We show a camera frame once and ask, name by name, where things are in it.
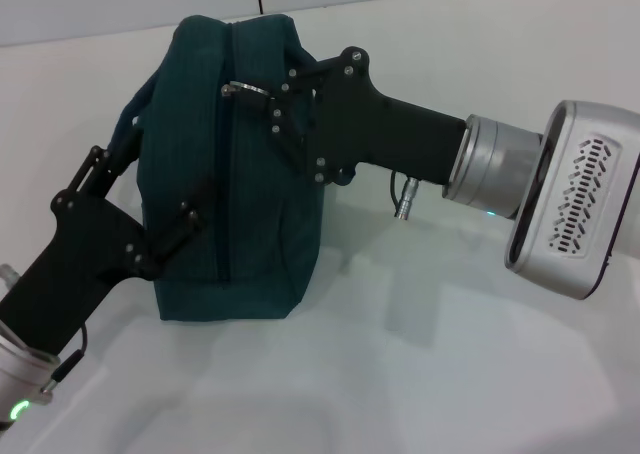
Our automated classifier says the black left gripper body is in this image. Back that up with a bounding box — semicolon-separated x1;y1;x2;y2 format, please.
0;188;164;358

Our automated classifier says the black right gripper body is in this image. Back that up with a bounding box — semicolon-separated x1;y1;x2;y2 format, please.
299;46;469;189

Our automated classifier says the teal fabric tote bag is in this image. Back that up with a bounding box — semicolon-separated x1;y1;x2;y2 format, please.
107;14;351;323

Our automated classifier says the right gripper cable with plug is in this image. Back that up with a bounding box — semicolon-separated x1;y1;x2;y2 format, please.
388;169;422;220

